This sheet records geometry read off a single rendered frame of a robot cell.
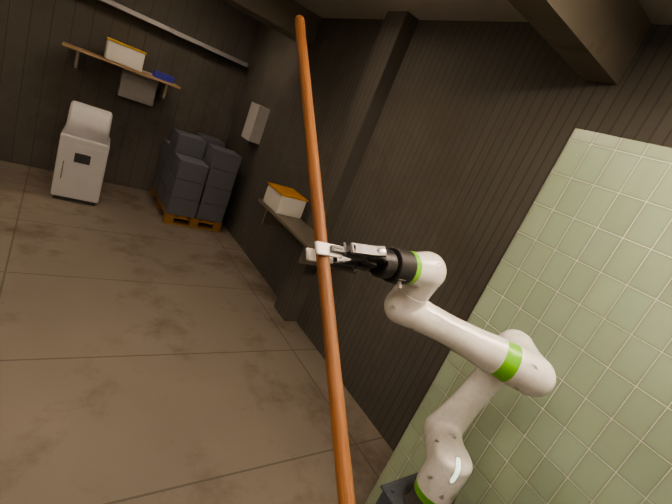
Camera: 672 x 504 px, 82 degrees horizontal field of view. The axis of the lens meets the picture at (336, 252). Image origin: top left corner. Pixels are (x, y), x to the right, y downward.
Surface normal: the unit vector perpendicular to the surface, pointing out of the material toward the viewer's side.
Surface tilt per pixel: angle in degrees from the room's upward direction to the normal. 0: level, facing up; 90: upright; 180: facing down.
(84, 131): 71
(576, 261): 90
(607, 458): 90
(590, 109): 90
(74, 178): 90
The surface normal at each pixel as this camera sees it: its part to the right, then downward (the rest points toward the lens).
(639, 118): -0.78, -0.13
